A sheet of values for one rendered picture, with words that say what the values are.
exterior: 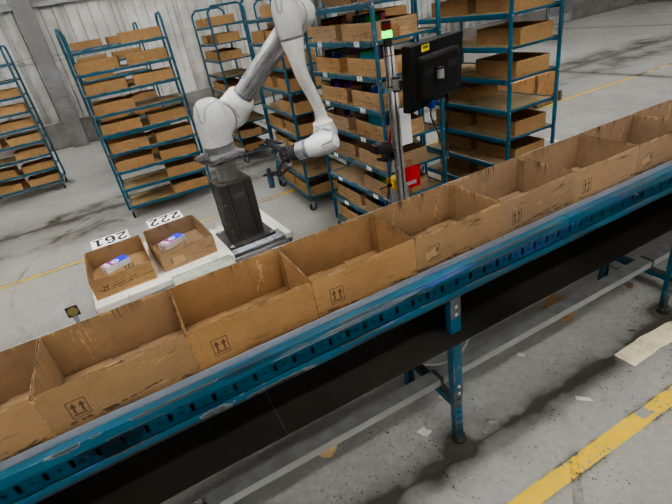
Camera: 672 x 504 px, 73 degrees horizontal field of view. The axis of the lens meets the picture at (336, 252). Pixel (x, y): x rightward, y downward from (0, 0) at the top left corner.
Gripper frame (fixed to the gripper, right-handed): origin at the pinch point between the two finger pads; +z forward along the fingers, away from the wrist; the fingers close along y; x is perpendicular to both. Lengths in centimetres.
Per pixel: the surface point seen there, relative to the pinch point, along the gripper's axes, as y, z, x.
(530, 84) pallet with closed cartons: -60, -185, -495
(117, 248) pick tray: -20, 87, 21
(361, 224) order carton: -28, -54, 48
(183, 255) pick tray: -30, 44, 28
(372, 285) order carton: -40, -60, 78
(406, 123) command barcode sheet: -7, -69, -39
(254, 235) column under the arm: -35.7, 17.6, 2.3
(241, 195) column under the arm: -12.6, 14.1, 5.5
